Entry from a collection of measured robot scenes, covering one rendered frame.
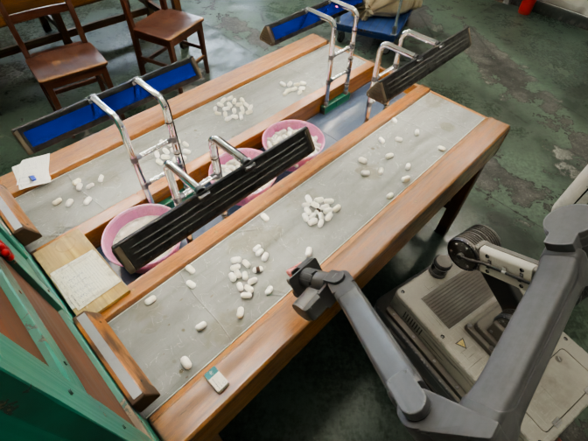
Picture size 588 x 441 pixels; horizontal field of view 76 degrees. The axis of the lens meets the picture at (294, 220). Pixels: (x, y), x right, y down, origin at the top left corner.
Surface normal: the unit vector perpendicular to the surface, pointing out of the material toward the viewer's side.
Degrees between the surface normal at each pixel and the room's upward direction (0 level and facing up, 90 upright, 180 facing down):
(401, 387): 42
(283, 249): 0
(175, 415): 0
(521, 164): 0
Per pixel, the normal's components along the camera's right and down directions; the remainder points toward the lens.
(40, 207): 0.03, -0.63
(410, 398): -0.54, -0.76
